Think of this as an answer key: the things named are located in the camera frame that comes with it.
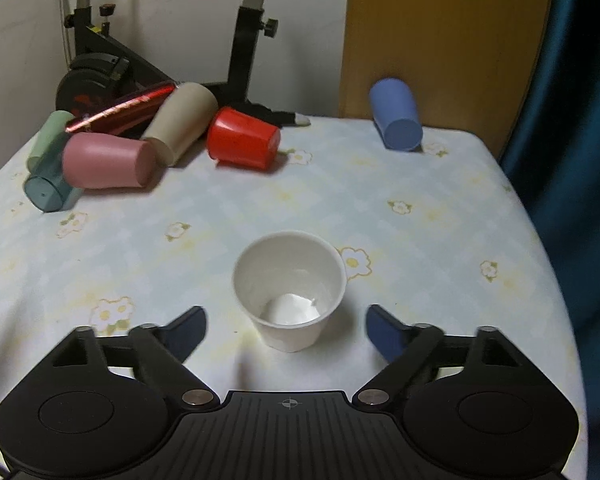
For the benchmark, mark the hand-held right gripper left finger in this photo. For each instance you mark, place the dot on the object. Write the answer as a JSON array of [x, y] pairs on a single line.
[[189, 331]]

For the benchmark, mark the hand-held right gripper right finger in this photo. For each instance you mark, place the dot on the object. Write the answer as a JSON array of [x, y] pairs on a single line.
[[384, 334]]

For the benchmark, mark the white paper cup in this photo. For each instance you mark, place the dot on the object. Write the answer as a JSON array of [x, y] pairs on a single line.
[[290, 287]]

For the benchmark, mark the pink plastic cup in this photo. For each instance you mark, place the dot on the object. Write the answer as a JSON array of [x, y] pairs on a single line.
[[107, 160]]

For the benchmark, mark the red plastic cup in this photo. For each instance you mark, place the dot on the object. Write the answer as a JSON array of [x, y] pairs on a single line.
[[242, 137]]

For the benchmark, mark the teal translucent plastic cup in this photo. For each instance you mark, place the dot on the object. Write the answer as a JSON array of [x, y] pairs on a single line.
[[45, 185]]

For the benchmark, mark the beige plastic cup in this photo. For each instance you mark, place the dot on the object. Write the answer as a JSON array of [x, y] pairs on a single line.
[[182, 117]]

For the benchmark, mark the blue plastic cup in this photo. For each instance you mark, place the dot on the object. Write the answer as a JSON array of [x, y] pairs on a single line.
[[395, 112]]

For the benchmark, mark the light green plastic cup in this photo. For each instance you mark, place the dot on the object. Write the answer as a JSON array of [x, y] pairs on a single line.
[[47, 132]]

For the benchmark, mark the red metallic foil tube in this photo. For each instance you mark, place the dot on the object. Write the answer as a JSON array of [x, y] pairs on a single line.
[[125, 107]]

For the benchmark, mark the black exercise bike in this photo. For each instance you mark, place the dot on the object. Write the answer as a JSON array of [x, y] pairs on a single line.
[[240, 60]]

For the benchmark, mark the dark blue curtain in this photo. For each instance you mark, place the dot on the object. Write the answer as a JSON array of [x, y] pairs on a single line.
[[575, 135]]

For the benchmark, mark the wooden door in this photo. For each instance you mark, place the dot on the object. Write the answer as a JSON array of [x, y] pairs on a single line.
[[440, 35]]

